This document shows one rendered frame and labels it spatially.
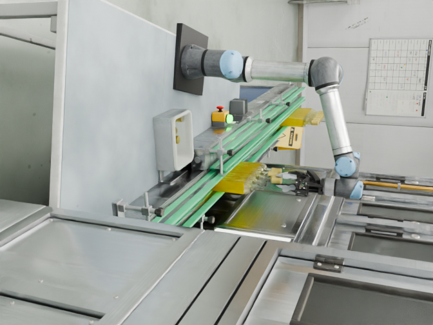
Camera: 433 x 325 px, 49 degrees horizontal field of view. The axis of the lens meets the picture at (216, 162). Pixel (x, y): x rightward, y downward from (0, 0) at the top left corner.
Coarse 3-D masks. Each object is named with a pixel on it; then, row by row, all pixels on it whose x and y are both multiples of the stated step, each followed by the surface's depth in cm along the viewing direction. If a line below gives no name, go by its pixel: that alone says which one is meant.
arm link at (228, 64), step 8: (208, 56) 199; (216, 56) 197; (224, 56) 196; (232, 56) 196; (240, 56) 201; (208, 64) 199; (216, 64) 197; (224, 64) 196; (232, 64) 196; (240, 64) 202; (208, 72) 201; (216, 72) 199; (224, 72) 198; (232, 72) 197; (240, 72) 203
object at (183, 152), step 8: (184, 112) 192; (184, 120) 200; (184, 128) 201; (192, 128) 201; (184, 136) 202; (192, 136) 201; (176, 144) 204; (184, 144) 203; (192, 144) 202; (176, 152) 188; (184, 152) 204; (192, 152) 203; (176, 160) 189; (184, 160) 201; (192, 160) 204; (176, 168) 190
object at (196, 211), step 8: (280, 128) 311; (272, 136) 294; (264, 144) 276; (256, 152) 261; (248, 160) 250; (208, 192) 208; (216, 192) 207; (224, 192) 209; (200, 200) 200; (208, 200) 199; (216, 200) 200; (192, 208) 192; (200, 208) 191; (208, 208) 192; (184, 216) 185; (192, 216) 184; (200, 216) 185; (176, 224) 178; (184, 224) 178; (192, 224) 178
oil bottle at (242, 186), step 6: (222, 180) 204; (228, 180) 204; (234, 180) 203; (240, 180) 203; (246, 180) 203; (216, 186) 206; (222, 186) 205; (228, 186) 204; (234, 186) 203; (240, 186) 201; (246, 186) 200; (228, 192) 205; (234, 192) 203; (240, 192) 202; (246, 192) 201
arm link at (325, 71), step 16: (320, 64) 185; (336, 64) 186; (320, 80) 183; (336, 80) 183; (320, 96) 185; (336, 96) 183; (336, 112) 182; (336, 128) 182; (336, 144) 182; (336, 160) 183; (352, 160) 180
